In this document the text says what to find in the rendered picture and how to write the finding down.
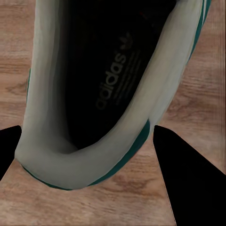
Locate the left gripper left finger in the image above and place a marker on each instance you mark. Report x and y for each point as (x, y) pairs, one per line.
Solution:
(9, 138)

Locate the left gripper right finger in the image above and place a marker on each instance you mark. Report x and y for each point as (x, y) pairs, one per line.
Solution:
(196, 188)

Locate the gym shoe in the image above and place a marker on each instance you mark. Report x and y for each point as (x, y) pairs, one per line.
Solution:
(103, 74)

